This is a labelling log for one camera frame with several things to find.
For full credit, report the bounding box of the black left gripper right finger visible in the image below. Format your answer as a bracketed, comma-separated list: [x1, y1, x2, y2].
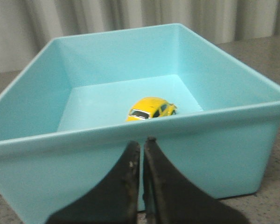
[143, 137, 249, 224]

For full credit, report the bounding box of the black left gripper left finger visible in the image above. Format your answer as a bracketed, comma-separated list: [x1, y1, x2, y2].
[46, 141, 140, 224]

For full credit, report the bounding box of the yellow toy beetle car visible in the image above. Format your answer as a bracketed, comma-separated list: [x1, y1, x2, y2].
[126, 97, 177, 121]

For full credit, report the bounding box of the light blue plastic box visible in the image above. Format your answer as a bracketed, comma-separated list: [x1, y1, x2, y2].
[0, 24, 280, 224]

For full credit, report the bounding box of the white pleated curtain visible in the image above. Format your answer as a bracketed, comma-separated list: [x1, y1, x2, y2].
[0, 0, 280, 73]

